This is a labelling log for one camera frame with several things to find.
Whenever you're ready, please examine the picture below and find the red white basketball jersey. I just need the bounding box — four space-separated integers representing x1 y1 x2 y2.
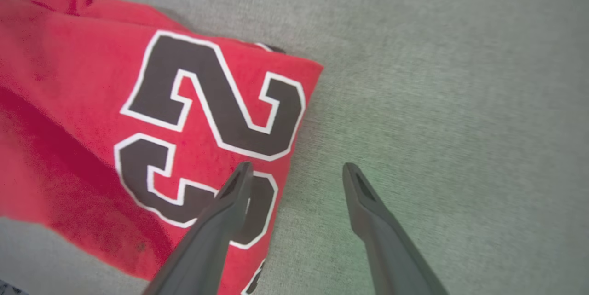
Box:
0 0 324 295

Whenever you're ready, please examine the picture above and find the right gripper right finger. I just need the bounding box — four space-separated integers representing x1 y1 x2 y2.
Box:
342 162 450 295

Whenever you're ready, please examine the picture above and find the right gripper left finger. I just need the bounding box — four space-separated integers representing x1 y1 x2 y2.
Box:
142 162 254 295

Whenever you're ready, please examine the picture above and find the grey fabric sofa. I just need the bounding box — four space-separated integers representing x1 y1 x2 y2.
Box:
0 0 589 295

